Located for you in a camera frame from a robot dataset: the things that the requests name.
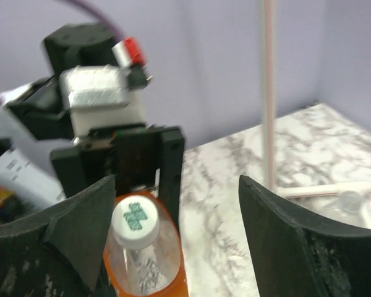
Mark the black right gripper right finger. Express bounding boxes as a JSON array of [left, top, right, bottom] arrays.
[[239, 175, 371, 297]]

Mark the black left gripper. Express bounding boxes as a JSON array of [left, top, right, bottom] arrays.
[[50, 123, 184, 233]]

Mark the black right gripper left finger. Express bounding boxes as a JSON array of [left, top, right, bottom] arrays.
[[0, 176, 116, 296]]

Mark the white green-print bottle cap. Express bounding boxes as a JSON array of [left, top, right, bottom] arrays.
[[111, 195, 160, 250]]

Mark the clear plastic bottle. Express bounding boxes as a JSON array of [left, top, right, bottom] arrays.
[[338, 191, 364, 215]]

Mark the orange label squat bottle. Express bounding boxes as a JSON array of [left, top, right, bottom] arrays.
[[103, 191, 189, 296]]

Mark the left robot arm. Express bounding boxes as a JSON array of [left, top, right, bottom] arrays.
[[5, 23, 185, 223]]

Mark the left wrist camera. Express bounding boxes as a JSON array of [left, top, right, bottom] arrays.
[[59, 37, 151, 137]]

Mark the white PVC pipe frame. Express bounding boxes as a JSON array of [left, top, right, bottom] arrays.
[[259, 0, 371, 230]]

